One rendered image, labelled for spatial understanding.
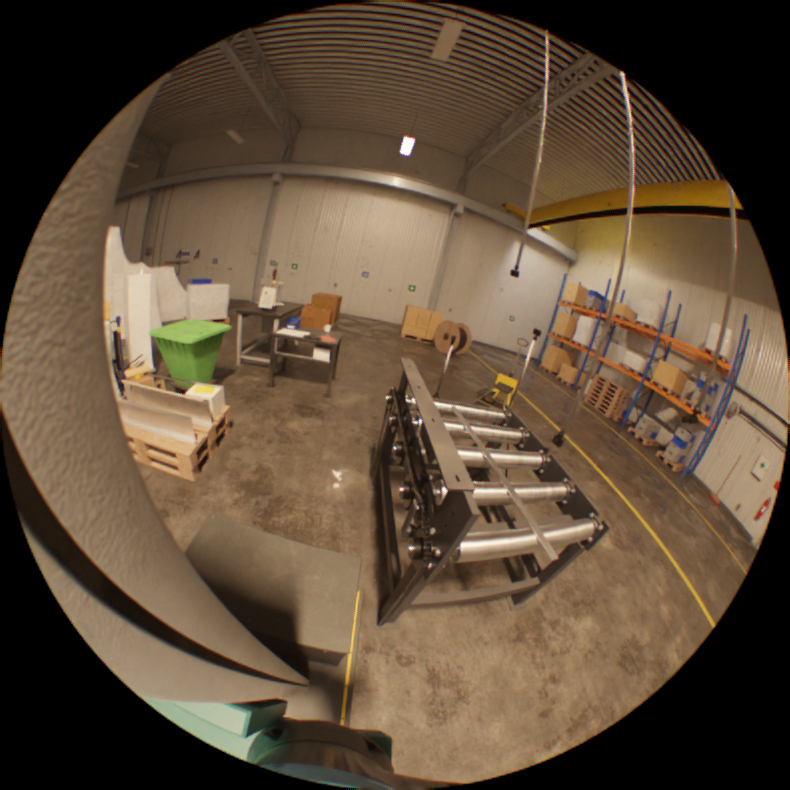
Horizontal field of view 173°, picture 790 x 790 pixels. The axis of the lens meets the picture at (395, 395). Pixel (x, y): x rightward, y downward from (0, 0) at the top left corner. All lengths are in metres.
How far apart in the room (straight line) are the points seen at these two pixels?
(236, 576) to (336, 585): 0.30
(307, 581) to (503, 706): 1.46
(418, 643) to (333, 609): 0.99
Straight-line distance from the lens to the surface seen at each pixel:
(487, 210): 11.94
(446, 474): 0.78
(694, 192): 7.79
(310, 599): 0.84
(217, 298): 7.44
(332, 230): 11.38
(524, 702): 2.00
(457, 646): 1.82
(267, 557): 0.90
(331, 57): 9.74
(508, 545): 1.07
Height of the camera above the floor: 1.63
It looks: 24 degrees down
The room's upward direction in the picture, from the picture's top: 14 degrees clockwise
